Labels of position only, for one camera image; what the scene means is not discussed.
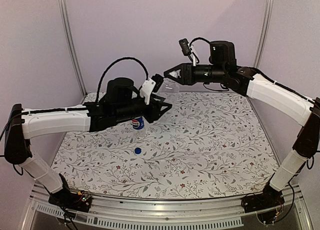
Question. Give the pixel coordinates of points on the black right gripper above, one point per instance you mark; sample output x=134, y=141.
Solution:
x=186, y=75

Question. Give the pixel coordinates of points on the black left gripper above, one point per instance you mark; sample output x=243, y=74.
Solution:
x=154, y=113

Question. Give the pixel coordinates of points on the Pepsi bottle with blue label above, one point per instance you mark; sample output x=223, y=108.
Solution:
x=138, y=127

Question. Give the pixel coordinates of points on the blue bottle cap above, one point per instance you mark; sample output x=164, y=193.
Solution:
x=137, y=150

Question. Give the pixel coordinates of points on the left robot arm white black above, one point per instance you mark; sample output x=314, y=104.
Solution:
x=122, y=102

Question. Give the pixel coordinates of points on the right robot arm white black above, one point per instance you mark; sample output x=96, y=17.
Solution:
x=253, y=83

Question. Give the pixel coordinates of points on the floral patterned table mat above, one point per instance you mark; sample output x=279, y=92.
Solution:
x=212, y=146

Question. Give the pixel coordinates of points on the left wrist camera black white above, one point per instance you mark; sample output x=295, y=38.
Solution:
x=151, y=85

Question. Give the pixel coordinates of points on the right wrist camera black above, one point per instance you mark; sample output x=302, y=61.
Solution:
x=184, y=45

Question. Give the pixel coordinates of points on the aluminium slotted front rail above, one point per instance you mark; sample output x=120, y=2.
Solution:
x=117, y=212

